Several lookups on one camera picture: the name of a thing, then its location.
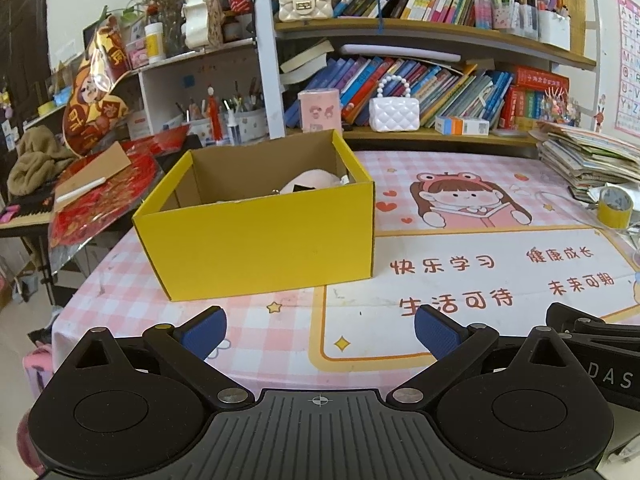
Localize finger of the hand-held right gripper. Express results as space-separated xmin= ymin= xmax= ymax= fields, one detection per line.
xmin=545 ymin=302 xmax=640 ymax=336

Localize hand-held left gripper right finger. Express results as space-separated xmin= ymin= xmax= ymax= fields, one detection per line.
xmin=386 ymin=304 xmax=592 ymax=407

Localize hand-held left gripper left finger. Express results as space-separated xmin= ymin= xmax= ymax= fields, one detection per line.
xmin=54 ymin=305 xmax=257 ymax=407

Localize yellow cardboard box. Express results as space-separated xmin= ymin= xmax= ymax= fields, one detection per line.
xmin=131 ymin=128 xmax=376 ymax=303

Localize large pink paw plush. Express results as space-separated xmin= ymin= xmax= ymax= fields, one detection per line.
xmin=279 ymin=169 xmax=351 ymax=195

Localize yellow tape roll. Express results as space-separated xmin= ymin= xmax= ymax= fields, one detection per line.
xmin=596 ymin=184 xmax=636 ymax=224

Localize stack of notebooks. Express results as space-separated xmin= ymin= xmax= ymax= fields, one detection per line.
xmin=529 ymin=120 xmax=640 ymax=204

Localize red paper decorations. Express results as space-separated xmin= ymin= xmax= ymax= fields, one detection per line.
xmin=49 ymin=126 xmax=190 ymax=250

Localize pink bag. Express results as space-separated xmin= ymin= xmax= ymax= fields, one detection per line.
xmin=14 ymin=349 xmax=57 ymax=473

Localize white pen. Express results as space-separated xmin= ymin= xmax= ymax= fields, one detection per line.
xmin=54 ymin=175 xmax=109 ymax=204

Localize brown cardboard lid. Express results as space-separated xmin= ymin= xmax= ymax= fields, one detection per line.
xmin=52 ymin=140 xmax=132 ymax=207

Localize orange white carton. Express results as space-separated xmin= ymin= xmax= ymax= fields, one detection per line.
xmin=434 ymin=115 xmax=490 ymax=136

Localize colourful sparkly ornament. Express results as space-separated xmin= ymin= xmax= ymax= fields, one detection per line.
xmin=539 ymin=87 xmax=582 ymax=127

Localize white patterned pen cup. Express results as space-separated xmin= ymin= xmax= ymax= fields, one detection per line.
xmin=174 ymin=84 xmax=269 ymax=144

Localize white quilted handbag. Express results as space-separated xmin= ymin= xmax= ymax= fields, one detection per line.
xmin=368 ymin=74 xmax=421 ymax=134

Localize red dictionaries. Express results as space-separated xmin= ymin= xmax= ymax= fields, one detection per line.
xmin=499 ymin=64 xmax=571 ymax=129

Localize brown fuzzy cloth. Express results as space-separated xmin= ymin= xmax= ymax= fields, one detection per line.
xmin=7 ymin=124 xmax=69 ymax=197

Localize long row of thin books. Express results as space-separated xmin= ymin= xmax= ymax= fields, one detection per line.
xmin=304 ymin=55 xmax=514 ymax=129

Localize pink tissue box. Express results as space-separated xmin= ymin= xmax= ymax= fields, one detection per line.
xmin=298 ymin=88 xmax=344 ymax=134

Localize white cubby shelf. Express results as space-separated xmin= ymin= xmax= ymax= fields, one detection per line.
xmin=134 ymin=39 xmax=262 ymax=152

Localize foil figure decoration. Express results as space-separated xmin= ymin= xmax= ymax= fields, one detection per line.
xmin=64 ymin=14 xmax=137 ymax=157

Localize pink alphabet poster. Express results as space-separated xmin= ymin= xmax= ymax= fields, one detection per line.
xmin=614 ymin=0 xmax=640 ymax=134

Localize white flat board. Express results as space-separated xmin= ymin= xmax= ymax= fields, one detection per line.
xmin=337 ymin=42 xmax=464 ymax=59

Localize white pen holder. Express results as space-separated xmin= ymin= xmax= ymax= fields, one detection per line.
xmin=536 ymin=0 xmax=572 ymax=52
xmin=491 ymin=0 xmax=539 ymax=42

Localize thick book cream pages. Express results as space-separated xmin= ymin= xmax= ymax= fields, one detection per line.
xmin=278 ymin=39 xmax=337 ymax=87

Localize white jar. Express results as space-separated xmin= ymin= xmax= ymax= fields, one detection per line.
xmin=143 ymin=22 xmax=166 ymax=62

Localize wooden bookshelf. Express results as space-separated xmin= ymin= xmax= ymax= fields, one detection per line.
xmin=247 ymin=0 xmax=599 ymax=149

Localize cream carved ornament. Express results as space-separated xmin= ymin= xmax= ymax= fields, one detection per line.
xmin=180 ymin=0 xmax=224 ymax=49

